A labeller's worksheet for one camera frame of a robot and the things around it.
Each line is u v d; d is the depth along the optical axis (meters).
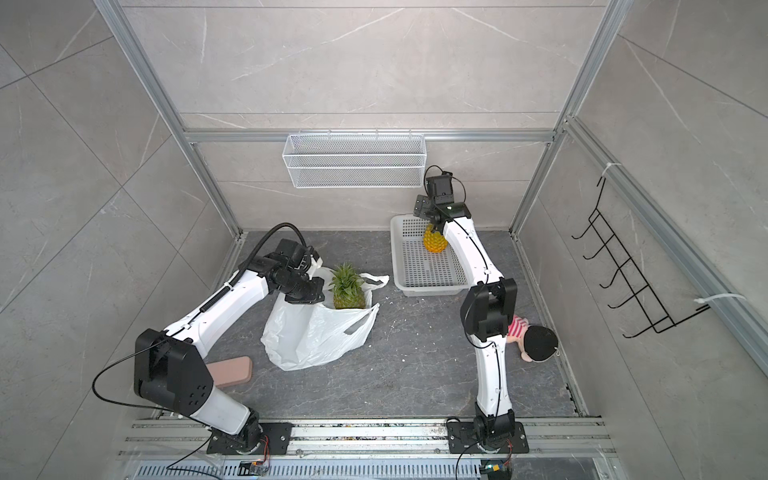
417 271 1.07
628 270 0.68
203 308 0.48
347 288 0.84
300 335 0.85
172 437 0.75
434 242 1.07
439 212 0.67
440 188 0.72
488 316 0.57
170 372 0.43
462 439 0.73
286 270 0.65
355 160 1.01
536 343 0.84
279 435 0.73
